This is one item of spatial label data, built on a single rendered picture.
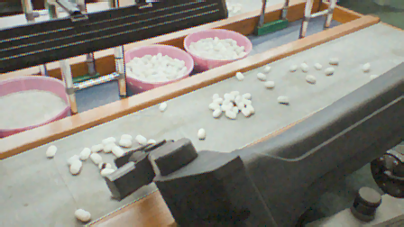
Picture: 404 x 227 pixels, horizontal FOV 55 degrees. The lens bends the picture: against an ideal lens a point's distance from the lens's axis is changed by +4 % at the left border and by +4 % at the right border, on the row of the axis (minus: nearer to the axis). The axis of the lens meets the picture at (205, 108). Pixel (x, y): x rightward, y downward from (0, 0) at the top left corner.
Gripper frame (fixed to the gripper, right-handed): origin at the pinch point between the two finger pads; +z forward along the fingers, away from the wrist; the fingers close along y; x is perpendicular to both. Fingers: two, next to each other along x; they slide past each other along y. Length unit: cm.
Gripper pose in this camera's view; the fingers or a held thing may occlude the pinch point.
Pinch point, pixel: (127, 163)
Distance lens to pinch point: 97.4
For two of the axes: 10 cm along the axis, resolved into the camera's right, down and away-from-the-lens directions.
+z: -5.0, 1.2, 8.6
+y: -8.0, 3.2, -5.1
